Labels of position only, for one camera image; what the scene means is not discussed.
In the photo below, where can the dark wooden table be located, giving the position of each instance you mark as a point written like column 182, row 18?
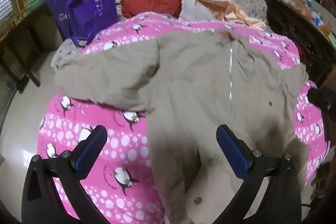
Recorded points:
column 23, row 37

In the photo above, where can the white pillow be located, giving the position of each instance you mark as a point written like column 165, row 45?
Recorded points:
column 191, row 1

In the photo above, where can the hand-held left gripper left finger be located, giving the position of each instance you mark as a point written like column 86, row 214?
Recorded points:
column 86, row 153

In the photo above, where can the clutter on cabinet top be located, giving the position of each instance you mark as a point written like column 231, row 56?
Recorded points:
column 312, row 11

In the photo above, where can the pink penguin print blanket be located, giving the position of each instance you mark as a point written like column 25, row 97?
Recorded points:
column 99, row 119

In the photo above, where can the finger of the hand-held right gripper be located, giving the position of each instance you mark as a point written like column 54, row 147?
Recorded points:
column 319, row 98

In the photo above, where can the green plastic basket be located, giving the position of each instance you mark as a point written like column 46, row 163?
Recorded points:
column 34, row 3

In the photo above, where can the beige padded jacket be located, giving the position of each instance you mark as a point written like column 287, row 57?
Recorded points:
column 189, row 98

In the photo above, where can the orange fringed towel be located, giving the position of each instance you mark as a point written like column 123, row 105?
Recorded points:
column 231, row 10

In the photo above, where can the purple shopping bag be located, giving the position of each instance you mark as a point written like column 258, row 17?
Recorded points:
column 81, row 6

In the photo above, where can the dark wooden cabinet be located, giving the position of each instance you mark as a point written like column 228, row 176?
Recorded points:
column 294, row 29

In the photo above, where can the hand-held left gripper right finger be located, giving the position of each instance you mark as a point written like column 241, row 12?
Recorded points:
column 233, row 153

